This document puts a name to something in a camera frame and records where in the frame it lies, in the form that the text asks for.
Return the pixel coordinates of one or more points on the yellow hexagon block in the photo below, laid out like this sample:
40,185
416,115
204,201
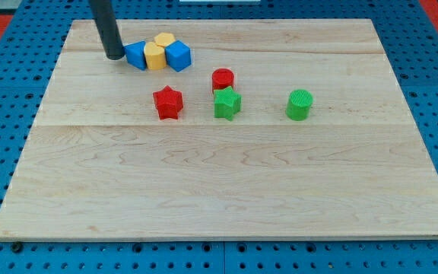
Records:
164,39

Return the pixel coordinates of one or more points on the red cylinder block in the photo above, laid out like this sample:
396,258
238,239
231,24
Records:
222,78

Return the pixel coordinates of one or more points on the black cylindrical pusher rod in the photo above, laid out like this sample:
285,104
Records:
105,20

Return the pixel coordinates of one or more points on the red star block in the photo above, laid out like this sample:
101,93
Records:
168,103

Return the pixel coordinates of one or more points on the wooden board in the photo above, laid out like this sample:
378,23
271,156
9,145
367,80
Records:
100,165

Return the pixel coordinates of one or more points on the blue cube block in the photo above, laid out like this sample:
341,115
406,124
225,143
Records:
178,56

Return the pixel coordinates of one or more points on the yellow heart block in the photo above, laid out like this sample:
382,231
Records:
154,56

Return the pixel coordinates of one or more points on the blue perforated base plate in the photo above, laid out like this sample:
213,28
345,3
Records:
28,53

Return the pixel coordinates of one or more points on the blue triangular block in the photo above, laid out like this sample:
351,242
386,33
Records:
135,55

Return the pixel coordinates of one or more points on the green cylinder block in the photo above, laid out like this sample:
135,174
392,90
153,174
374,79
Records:
299,104

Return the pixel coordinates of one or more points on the green star block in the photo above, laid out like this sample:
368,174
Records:
227,103

